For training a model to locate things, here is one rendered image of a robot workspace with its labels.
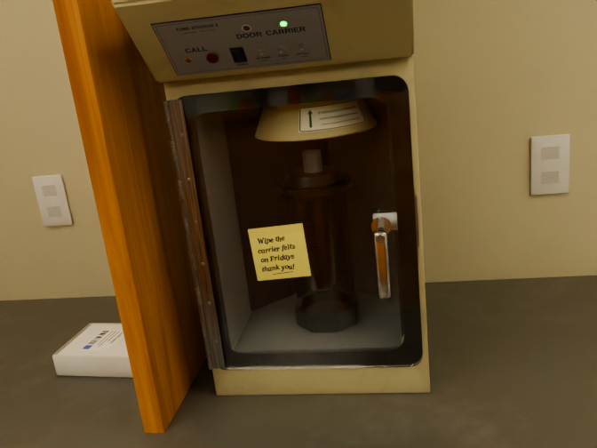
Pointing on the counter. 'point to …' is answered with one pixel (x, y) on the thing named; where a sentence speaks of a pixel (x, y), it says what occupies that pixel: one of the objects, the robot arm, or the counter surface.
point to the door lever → (380, 227)
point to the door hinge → (187, 230)
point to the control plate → (267, 24)
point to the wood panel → (135, 204)
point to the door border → (176, 129)
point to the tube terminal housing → (240, 380)
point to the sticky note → (279, 252)
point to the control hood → (351, 51)
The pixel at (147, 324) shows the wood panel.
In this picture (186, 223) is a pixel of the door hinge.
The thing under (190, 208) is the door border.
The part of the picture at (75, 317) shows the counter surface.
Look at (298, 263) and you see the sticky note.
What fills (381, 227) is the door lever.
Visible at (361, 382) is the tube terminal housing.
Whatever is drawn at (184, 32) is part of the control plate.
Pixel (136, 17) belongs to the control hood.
